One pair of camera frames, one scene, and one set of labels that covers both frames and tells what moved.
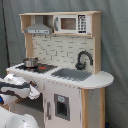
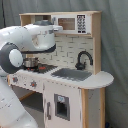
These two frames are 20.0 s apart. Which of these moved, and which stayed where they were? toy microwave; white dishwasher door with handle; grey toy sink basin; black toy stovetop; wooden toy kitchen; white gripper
Moved: white gripper; toy microwave
Stayed: grey toy sink basin; black toy stovetop; wooden toy kitchen; white dishwasher door with handle
